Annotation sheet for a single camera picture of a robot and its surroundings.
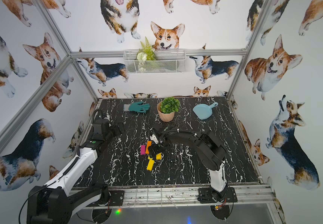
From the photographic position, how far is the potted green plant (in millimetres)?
970

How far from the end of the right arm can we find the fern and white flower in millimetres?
404

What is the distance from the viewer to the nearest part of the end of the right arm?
2.18ft

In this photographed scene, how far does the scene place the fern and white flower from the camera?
81 cm
